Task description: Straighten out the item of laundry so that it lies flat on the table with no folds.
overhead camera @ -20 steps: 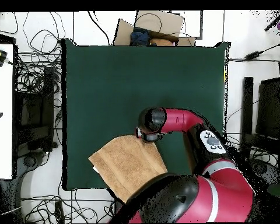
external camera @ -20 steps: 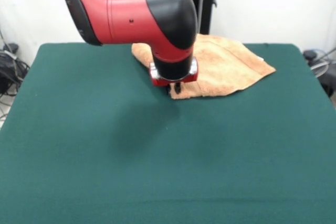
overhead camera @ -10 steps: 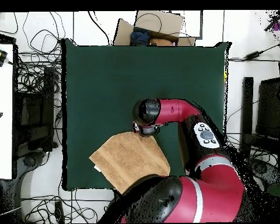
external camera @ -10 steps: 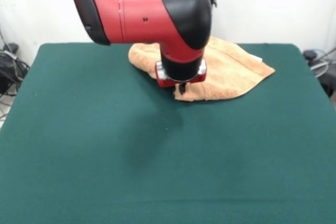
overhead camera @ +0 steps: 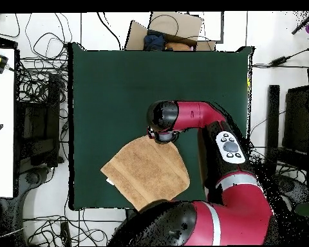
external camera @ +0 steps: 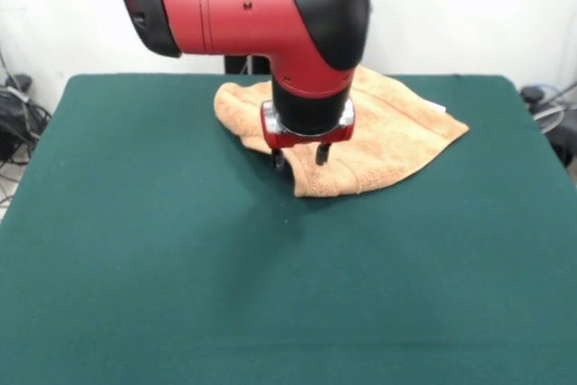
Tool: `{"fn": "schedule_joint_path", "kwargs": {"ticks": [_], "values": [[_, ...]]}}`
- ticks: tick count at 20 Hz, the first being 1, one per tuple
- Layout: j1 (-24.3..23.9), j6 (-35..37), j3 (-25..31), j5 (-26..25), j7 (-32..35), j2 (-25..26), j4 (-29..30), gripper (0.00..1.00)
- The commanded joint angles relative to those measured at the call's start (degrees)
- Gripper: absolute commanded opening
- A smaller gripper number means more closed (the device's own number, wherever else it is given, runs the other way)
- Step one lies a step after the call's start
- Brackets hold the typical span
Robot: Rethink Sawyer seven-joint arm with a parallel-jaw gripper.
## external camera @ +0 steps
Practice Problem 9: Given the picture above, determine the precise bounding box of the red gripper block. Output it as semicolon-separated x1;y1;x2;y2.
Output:
260;99;357;170

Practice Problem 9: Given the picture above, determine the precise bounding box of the tan terry towel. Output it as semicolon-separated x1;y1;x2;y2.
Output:
213;64;471;199

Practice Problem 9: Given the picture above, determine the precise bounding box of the dark green table cloth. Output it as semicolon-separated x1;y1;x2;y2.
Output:
0;72;577;385

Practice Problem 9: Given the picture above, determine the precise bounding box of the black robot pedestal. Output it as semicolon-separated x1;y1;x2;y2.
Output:
224;0;375;75

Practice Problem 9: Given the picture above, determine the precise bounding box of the black cable tangle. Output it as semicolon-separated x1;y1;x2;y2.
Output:
0;85;53;168

